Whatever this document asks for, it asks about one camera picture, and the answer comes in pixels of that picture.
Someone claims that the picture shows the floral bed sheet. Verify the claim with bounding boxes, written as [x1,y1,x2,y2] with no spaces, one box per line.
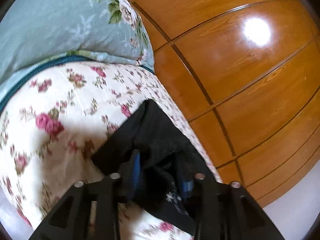
[0,61,224,240]

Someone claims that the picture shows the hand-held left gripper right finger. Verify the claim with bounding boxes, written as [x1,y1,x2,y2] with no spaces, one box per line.
[179,172,285,240]

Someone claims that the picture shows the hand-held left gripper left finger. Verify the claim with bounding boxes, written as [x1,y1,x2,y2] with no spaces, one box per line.
[29,150,143,240]

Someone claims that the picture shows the wooden wardrobe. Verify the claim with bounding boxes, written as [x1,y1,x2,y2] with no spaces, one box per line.
[117,0,320,208]

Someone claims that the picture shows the black pants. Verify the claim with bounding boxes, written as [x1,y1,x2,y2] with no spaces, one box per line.
[91,99,218,236]

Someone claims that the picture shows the light blue floral pillow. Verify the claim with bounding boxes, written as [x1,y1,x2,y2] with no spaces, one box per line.
[0,0,156,113]

